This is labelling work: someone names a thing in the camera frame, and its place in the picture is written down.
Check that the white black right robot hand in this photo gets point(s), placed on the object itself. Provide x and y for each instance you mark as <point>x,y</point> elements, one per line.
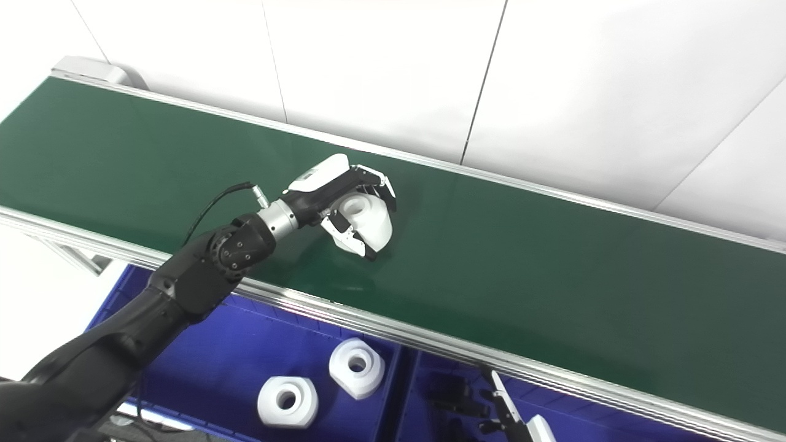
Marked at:
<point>531,430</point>

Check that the blue plastic bin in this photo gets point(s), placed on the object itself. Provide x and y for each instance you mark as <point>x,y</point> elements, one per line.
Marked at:
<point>233,356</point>
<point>571,426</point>

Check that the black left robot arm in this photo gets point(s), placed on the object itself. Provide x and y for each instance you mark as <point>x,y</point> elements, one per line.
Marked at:
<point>184,288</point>

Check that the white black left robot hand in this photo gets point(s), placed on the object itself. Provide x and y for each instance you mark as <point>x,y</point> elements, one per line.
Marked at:
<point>322,181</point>

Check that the white plastic part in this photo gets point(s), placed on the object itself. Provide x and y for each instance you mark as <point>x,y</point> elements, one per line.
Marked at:
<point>287,418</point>
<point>377,224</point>
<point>357,383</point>

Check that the green conveyor belt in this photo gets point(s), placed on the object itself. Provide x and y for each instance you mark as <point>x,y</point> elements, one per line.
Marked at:
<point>552,276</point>
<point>399,334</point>

